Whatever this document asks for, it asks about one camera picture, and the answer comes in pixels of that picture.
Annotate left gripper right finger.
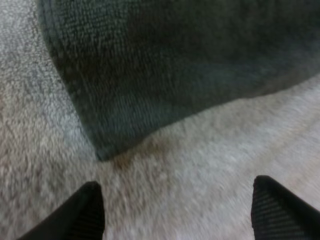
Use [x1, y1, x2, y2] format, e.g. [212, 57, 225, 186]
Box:
[250, 175, 320, 240]

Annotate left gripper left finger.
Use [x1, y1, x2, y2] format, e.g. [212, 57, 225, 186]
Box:
[17, 180, 106, 240]

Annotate dark grey-green towel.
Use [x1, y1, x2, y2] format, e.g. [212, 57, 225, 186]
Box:
[36, 0, 320, 162]

